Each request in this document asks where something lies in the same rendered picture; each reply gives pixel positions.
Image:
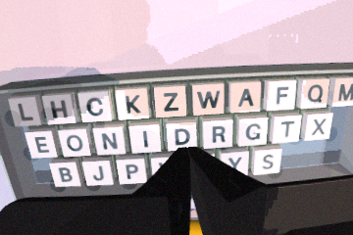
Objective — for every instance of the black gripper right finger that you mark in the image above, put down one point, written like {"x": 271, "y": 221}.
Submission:
{"x": 228, "y": 202}

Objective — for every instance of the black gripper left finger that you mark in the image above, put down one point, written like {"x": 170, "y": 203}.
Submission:
{"x": 161, "y": 206}

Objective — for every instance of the grey keyboard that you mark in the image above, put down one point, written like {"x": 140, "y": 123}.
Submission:
{"x": 106, "y": 134}

